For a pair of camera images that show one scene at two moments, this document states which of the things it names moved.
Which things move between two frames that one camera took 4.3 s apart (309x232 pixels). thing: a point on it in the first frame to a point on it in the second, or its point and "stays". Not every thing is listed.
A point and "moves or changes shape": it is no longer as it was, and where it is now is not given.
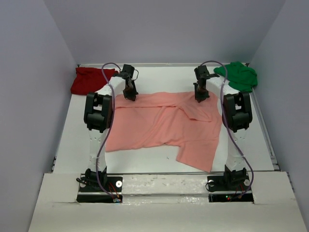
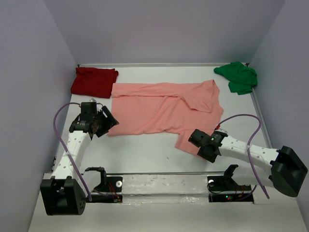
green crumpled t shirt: (242, 78) stays
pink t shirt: (167, 119) moves or changes shape
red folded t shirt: (88, 80) stays
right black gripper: (199, 97) to (211, 158)
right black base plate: (226, 188) stays
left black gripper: (132, 96) to (109, 122)
